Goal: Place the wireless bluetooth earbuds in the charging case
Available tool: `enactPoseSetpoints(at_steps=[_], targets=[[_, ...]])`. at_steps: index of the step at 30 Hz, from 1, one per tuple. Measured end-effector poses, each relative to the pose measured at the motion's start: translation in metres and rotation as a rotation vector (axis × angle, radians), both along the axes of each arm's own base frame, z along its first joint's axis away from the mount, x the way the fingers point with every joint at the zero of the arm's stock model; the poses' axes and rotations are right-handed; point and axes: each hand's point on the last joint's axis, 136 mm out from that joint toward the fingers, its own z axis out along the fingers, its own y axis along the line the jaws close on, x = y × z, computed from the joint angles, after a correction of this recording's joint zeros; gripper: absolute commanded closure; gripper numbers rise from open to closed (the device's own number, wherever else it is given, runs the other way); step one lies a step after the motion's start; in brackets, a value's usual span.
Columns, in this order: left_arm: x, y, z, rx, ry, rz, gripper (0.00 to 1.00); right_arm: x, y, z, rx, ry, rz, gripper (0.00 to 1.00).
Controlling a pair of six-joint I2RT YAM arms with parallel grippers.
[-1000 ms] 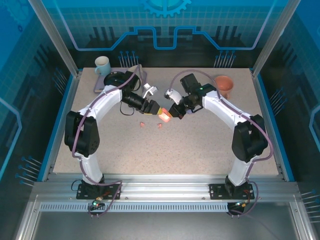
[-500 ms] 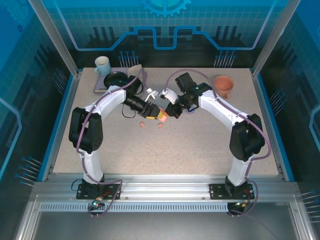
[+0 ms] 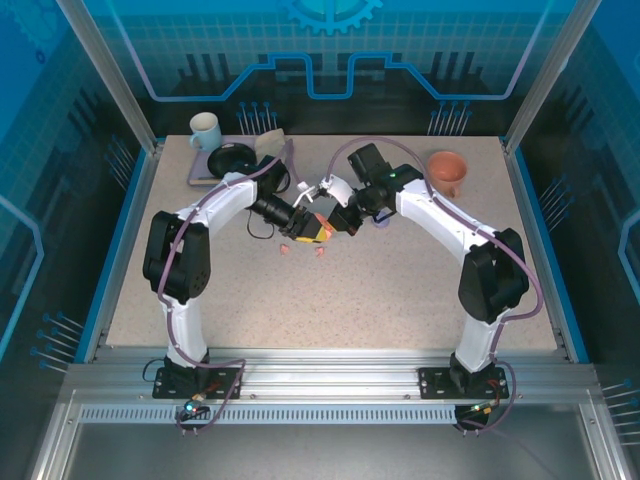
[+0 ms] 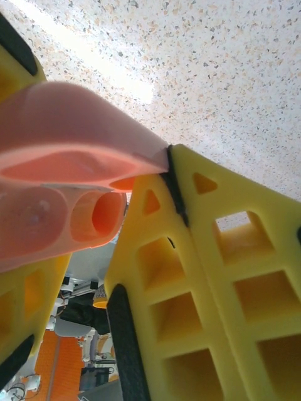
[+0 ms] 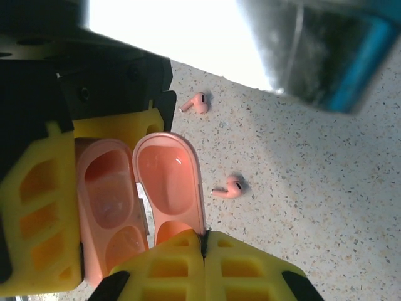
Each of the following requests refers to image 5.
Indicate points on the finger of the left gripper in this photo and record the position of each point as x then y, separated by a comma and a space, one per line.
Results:
40, 203
119, 127

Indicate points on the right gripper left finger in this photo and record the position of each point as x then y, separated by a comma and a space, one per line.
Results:
169, 269

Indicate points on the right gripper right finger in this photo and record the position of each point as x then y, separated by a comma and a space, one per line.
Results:
244, 269

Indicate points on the pink earbud charging case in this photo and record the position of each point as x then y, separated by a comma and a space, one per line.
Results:
166, 188

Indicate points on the blue table side trim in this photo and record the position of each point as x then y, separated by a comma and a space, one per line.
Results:
360, 72

